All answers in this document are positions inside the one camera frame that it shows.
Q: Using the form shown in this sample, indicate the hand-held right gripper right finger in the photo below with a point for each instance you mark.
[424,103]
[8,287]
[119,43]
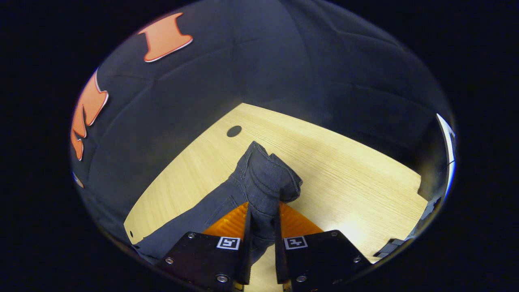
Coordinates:
[278,259]

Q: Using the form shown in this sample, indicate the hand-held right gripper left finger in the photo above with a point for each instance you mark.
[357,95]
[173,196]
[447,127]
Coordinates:
[247,259]

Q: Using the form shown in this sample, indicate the dark denim jeans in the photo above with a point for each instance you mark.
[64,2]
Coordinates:
[263,178]

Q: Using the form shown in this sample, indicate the black backdrop cloth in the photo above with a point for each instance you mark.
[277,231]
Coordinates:
[284,61]

